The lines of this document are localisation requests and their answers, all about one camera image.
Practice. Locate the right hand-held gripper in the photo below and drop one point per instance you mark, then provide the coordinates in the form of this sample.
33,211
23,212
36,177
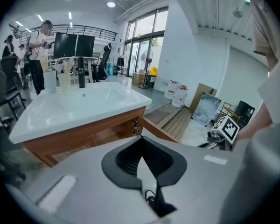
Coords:
226,129

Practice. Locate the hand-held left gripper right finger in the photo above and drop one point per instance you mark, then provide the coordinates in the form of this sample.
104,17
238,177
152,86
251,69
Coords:
200,183

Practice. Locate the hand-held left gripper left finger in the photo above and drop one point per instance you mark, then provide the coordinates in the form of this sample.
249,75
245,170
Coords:
84,183

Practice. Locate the person's right forearm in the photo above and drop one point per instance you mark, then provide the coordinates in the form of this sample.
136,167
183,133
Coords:
256,122

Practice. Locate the metal bracket with screws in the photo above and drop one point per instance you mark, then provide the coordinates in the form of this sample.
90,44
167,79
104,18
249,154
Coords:
135,127

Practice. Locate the wooden shelf rack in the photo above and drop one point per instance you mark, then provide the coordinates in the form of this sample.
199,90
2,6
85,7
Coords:
228,112

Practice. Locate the black tall appliance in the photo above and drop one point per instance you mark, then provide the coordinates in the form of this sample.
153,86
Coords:
246,112

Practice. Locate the blue white painting canvas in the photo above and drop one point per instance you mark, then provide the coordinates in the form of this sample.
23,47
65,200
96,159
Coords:
206,109

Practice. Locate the wooden board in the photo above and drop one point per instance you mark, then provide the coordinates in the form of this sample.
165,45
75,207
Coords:
200,90

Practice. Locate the clear water jug red label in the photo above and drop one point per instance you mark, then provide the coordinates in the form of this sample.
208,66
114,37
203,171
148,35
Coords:
170,91
179,98
184,88

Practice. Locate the wooden slatted platform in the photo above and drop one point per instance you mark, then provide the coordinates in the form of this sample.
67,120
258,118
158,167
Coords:
170,118

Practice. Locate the white sink basin top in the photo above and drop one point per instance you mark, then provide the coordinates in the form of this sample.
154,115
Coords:
84,106

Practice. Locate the black box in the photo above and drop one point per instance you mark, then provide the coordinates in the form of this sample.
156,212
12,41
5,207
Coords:
151,81

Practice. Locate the yellow bin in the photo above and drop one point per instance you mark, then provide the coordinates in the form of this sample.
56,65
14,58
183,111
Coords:
154,71

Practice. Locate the cardboard box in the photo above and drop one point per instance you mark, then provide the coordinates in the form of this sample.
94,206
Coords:
138,77

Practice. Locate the translucent yellowish cup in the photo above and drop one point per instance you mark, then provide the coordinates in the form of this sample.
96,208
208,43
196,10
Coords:
64,81

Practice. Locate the black faucet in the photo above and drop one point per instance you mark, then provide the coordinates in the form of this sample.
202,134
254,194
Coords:
81,78

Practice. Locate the white cup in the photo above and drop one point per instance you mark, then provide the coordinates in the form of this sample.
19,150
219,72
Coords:
50,83

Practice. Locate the person's beige t-shirt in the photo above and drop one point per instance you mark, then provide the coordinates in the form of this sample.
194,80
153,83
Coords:
266,20

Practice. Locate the blue water bottle pack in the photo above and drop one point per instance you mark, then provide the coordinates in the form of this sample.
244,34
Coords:
109,68

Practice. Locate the beige stick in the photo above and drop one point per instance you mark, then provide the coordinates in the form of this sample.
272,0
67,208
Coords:
44,64
70,64

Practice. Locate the black office chair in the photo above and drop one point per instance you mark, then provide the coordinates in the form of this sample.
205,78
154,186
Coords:
105,64

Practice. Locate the glass entrance doors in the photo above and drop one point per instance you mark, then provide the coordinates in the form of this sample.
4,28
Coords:
144,38

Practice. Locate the white desk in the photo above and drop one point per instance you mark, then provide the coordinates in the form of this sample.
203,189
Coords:
91,59

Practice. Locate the dark blue chair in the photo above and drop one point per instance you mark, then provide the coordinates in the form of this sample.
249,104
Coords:
2,90

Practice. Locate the black monitor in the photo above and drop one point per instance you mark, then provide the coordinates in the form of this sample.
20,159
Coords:
65,45
85,45

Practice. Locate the black metal railing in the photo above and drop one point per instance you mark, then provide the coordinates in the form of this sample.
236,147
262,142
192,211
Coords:
84,29

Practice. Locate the round ceiling light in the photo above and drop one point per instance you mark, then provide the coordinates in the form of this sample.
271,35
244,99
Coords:
111,4

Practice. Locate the black pedestal fan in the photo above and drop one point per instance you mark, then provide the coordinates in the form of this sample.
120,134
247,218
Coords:
149,57

